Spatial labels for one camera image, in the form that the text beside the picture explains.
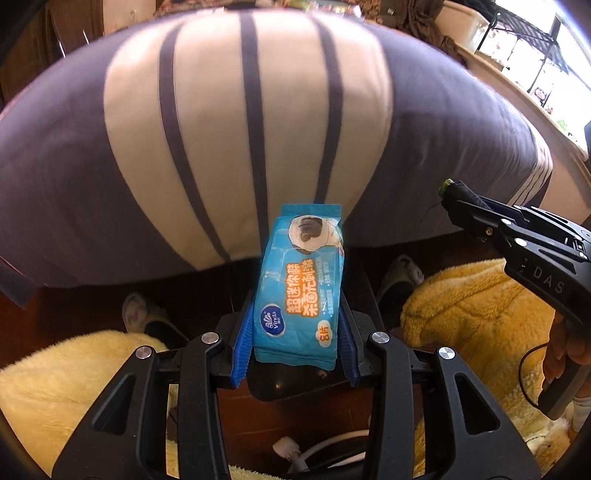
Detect yellow fleece pants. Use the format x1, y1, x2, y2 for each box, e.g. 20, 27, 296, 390
0, 257, 585, 480

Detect blue wet wipes packet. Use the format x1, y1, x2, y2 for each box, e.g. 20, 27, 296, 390
253, 203, 347, 371

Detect grey slipper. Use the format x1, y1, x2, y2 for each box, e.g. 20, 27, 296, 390
121, 292, 188, 349
375, 255, 426, 326

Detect black cable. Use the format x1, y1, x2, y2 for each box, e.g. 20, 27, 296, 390
518, 340, 555, 411

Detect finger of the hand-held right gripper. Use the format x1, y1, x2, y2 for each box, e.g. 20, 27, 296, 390
441, 198, 509, 247
440, 179, 525, 214

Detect brown wooden wardrobe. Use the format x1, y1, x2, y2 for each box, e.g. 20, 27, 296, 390
0, 0, 108, 100

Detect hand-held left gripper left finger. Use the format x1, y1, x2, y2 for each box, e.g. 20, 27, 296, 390
52, 305, 256, 480

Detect black metal rack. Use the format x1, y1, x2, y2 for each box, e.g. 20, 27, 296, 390
478, 0, 575, 77

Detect purple white striped blanket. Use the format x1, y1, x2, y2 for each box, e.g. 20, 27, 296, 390
0, 8, 554, 309

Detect person's right hand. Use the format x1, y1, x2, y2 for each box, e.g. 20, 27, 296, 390
542, 310, 591, 393

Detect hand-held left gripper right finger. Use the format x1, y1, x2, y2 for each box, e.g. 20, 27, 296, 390
338, 308, 542, 480

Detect white cable with plug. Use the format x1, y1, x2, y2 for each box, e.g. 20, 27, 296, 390
271, 429, 371, 474

